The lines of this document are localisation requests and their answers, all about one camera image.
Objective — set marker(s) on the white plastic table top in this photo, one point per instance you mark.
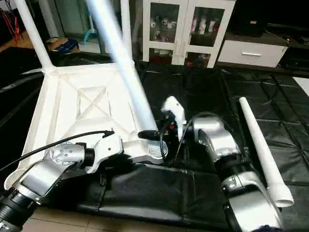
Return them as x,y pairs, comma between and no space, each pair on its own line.
77,106

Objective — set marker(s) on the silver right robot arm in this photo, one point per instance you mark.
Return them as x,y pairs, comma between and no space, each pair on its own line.
227,154

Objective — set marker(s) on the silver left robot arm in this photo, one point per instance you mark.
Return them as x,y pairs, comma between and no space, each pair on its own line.
43,176

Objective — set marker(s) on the black work mat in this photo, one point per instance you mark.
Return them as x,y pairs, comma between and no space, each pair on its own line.
203,193

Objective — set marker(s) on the white glass-door cabinet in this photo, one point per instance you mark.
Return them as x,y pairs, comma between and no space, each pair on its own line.
193,29

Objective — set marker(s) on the white drawer unit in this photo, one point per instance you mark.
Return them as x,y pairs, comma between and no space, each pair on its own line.
251,52

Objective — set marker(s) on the black speaker box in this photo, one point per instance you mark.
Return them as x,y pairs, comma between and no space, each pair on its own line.
251,17

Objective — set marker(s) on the white flat panel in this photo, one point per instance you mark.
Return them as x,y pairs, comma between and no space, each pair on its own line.
303,84

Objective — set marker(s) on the brown wooden desk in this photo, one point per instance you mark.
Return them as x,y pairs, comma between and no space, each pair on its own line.
12,41

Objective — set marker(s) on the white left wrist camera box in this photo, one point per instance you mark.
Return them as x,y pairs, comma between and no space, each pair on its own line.
105,147

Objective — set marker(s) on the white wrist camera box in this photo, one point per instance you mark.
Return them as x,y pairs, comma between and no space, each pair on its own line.
175,113
105,147

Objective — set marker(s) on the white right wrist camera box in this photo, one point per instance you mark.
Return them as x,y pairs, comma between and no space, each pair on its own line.
175,113

